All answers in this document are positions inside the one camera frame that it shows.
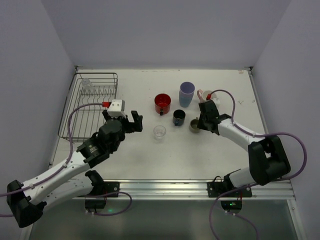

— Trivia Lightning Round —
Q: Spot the aluminium front rail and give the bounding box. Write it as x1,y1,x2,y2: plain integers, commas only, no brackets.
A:
32,178,293,201

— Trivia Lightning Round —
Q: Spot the dark blue mug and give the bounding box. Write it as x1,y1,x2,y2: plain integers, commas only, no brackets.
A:
172,109,186,127

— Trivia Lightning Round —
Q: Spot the olive green mug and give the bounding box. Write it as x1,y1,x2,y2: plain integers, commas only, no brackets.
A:
189,117,201,134

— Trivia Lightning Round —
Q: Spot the red mug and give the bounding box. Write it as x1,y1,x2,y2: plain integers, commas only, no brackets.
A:
154,93,171,116

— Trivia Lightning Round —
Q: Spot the clear glass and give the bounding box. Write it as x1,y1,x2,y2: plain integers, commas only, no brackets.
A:
153,125,167,143
80,78,94,91

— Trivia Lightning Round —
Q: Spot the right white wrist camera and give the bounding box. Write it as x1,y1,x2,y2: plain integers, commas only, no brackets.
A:
207,93,221,109

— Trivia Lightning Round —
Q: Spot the aluminium right side rail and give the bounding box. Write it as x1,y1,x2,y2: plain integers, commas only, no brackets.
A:
245,66,269,134

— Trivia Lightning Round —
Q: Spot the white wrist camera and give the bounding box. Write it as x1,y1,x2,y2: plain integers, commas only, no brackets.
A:
107,99,126,118
207,93,221,109

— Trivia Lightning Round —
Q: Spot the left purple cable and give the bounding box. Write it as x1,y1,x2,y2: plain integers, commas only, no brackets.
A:
0,101,133,218

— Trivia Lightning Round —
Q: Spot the pink mug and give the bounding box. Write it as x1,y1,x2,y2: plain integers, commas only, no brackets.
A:
197,89,212,102

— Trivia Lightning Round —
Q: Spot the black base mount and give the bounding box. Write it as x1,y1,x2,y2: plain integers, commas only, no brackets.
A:
84,181,120,213
206,176,253,214

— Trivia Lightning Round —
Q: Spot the wire dish rack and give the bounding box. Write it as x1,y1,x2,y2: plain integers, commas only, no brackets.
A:
58,70,118,143

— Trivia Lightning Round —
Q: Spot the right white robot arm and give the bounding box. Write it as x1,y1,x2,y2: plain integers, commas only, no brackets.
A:
197,100,291,194

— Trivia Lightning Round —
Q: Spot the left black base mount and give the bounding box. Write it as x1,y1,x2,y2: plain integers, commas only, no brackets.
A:
84,181,120,213

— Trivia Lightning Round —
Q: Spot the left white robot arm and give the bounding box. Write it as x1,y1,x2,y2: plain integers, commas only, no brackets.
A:
5,109,143,228

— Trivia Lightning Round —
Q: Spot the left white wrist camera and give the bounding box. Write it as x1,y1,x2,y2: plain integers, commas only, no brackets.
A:
107,99,126,118

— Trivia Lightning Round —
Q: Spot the light blue plastic cup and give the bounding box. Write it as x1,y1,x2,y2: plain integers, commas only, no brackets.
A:
178,96,193,108

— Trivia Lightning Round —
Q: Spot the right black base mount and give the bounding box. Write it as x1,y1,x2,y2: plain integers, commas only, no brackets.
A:
206,176,253,214

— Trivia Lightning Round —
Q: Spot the aluminium rail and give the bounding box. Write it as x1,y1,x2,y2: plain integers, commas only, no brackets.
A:
32,178,293,201
245,66,269,134

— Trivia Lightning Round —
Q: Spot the lavender plastic cup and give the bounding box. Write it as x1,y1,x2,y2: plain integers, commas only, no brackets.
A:
179,81,196,101

